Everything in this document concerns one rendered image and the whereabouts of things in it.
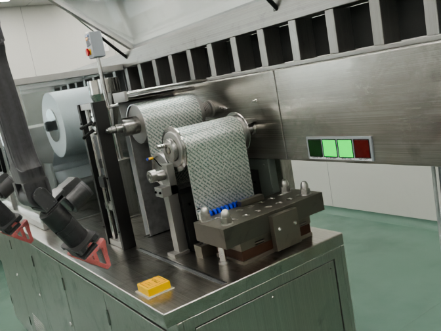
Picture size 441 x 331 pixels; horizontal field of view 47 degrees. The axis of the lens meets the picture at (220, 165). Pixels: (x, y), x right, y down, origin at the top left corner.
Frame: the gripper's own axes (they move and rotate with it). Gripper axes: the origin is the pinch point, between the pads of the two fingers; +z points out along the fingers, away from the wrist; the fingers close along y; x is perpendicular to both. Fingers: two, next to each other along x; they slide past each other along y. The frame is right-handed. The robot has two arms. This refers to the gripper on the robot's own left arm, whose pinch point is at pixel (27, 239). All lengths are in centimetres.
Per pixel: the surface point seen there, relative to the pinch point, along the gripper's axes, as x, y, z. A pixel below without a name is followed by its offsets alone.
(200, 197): -39, -40, 17
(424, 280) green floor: -144, -12, 202
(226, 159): -54, -41, 15
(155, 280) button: -9, -46, 19
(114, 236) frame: -23.3, 5.5, 26.3
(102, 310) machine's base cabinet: 0.7, -5.1, 36.4
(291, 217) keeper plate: -47, -63, 33
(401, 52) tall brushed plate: -76, -100, -1
